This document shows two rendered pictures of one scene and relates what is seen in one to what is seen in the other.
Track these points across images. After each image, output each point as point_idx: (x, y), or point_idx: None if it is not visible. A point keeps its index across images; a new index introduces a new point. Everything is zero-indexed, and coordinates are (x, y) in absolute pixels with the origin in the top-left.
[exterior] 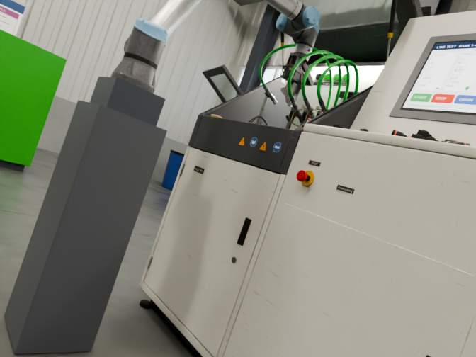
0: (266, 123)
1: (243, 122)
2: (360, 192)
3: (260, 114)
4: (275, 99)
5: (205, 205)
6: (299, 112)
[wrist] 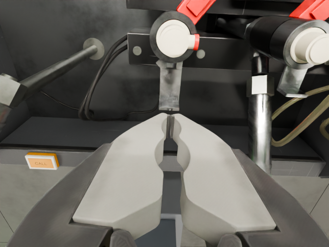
0: (100, 76)
1: (170, 170)
2: None
3: (36, 92)
4: (3, 107)
5: None
6: (272, 94)
